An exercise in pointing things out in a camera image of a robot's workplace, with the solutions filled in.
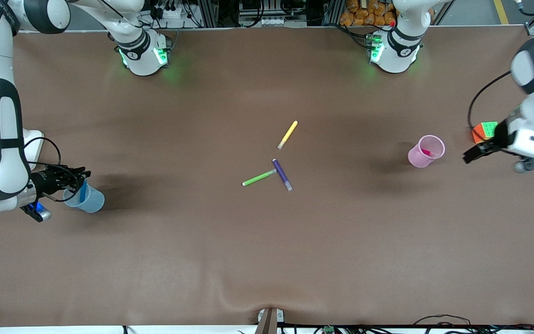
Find yellow marker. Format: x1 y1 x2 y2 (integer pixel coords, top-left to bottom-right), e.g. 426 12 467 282
277 121 299 150

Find purple marker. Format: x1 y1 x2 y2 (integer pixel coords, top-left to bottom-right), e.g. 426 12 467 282
272 159 293 192

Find white power strip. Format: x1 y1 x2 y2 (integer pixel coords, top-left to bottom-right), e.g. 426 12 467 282
153 6 189 20

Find light blue cup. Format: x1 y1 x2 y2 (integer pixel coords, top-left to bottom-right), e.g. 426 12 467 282
63 182 105 213

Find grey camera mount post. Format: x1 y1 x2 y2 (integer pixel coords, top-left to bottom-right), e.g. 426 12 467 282
254 307 285 334

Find orange snack bags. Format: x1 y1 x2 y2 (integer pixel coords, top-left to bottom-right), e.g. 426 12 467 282
340 0 396 27

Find long white socket strip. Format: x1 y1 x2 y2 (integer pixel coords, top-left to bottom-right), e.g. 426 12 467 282
238 16 305 27

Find colourful puzzle cube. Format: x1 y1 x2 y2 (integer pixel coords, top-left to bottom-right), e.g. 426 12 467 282
471 122 499 144

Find pink cup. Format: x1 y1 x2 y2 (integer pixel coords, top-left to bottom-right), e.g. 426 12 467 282
407 135 445 168

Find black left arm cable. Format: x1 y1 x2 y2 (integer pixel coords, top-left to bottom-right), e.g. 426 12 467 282
468 70 513 129

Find green marker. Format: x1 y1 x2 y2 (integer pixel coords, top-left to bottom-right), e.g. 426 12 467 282
242 169 278 187

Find black cable bundle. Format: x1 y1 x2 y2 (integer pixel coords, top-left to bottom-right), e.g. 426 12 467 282
286 315 534 334

